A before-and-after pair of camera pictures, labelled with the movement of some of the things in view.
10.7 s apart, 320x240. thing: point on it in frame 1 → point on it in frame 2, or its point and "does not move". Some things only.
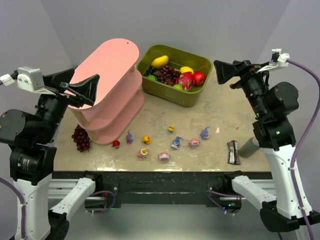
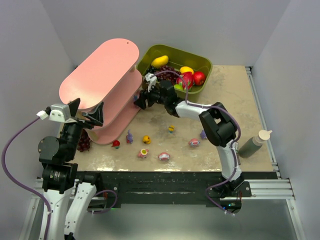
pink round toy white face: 164,156 does not move
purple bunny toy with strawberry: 204,133 does not move
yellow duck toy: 146,139 does not move
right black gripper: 245,75 → 149,97
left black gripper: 69,92 → 81,121
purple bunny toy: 129,137 does not move
